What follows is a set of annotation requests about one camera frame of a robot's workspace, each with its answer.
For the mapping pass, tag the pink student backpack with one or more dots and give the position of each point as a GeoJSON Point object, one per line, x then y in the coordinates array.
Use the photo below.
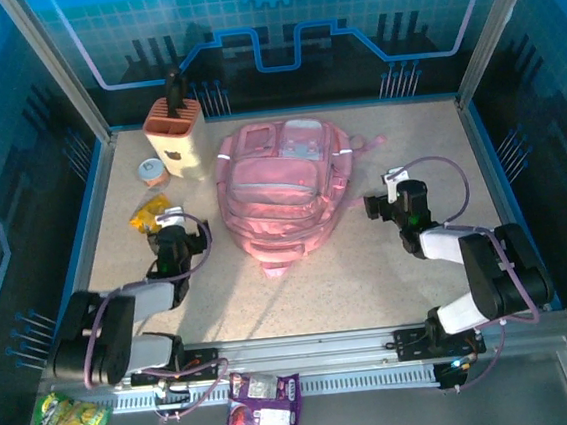
{"type": "Point", "coordinates": [282, 197]}

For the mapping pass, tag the purple snack bag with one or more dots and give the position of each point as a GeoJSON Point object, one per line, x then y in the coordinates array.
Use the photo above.
{"type": "Point", "coordinates": [263, 415]}

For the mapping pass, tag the small round tin can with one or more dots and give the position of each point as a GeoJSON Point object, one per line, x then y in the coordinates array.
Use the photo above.
{"type": "Point", "coordinates": [151, 170]}

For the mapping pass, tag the aluminium mounting rail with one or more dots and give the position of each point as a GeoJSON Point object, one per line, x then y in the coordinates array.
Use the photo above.
{"type": "Point", "coordinates": [302, 351]}

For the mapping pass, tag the aluminium frame post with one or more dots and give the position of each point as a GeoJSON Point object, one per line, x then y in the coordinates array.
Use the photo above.
{"type": "Point", "coordinates": [59, 73]}
{"type": "Point", "coordinates": [494, 31]}

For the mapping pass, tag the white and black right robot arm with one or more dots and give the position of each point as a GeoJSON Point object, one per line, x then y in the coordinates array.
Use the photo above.
{"type": "Point", "coordinates": [442, 245]}

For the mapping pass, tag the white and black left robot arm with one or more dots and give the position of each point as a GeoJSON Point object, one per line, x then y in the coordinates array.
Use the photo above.
{"type": "Point", "coordinates": [146, 298]}

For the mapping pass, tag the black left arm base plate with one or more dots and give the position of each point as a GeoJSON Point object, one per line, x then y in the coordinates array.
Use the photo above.
{"type": "Point", "coordinates": [202, 363]}

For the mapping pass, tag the beige knife block orange top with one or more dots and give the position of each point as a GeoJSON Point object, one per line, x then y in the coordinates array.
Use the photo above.
{"type": "Point", "coordinates": [182, 152]}

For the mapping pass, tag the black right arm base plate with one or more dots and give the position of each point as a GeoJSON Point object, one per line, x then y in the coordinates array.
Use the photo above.
{"type": "Point", "coordinates": [409, 343]}

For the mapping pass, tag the yellow snack packet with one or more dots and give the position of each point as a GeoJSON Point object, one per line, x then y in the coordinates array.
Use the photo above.
{"type": "Point", "coordinates": [146, 218]}

